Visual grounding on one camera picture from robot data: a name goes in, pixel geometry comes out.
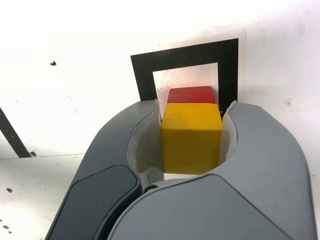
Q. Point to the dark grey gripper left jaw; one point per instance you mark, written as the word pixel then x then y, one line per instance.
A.
pixel 107 155

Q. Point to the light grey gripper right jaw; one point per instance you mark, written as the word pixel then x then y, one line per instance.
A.
pixel 250 187

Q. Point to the yellow cube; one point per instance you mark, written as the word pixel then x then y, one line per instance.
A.
pixel 190 140

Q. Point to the red cube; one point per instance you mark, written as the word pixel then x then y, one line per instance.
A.
pixel 190 95

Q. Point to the black tape square outline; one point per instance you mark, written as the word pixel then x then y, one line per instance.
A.
pixel 185 53

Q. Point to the black tape strip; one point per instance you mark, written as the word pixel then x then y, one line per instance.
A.
pixel 15 140

